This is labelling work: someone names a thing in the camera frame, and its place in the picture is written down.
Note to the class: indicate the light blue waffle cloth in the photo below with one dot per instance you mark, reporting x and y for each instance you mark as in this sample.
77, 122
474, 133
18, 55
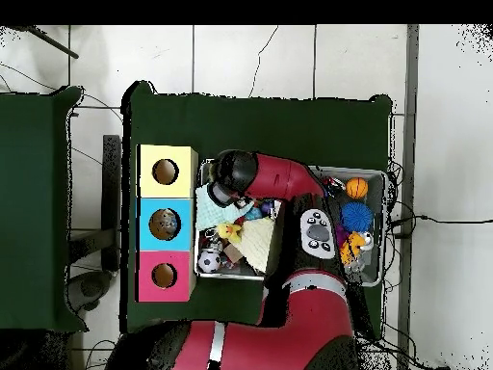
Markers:
212, 210

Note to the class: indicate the cream waffle cloth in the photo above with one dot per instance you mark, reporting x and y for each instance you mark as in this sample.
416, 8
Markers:
259, 240

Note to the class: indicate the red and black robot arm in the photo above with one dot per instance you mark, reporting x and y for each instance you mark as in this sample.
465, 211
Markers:
316, 316

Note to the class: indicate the shallow clear mesh bin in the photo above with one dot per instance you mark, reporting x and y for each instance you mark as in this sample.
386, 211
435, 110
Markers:
377, 262

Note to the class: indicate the yellow rubber duck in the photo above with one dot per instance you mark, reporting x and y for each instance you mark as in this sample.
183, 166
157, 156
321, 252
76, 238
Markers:
229, 231

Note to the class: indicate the black and white soccer ball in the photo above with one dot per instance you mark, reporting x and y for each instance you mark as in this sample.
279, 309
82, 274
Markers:
209, 260

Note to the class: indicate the dark green table cloth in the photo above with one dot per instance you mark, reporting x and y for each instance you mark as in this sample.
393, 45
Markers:
254, 116

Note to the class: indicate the blue spiky ball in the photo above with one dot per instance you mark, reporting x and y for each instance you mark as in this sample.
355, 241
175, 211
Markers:
357, 216

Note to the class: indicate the orange basketball toy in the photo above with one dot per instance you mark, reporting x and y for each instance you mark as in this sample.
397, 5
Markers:
357, 188

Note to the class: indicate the orange plastic toy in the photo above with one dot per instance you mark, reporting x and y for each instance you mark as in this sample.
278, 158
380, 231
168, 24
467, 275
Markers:
353, 247

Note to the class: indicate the black flat panel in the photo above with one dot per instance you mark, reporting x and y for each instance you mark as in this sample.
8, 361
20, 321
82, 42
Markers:
112, 177

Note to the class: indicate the grey stand base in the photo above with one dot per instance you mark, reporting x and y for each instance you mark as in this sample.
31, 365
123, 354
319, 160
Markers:
88, 287

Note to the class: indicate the green cloth side table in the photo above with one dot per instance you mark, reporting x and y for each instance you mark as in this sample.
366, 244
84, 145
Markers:
35, 208

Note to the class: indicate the dark thin rod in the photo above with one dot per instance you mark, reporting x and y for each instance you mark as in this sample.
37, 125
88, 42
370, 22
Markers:
50, 42

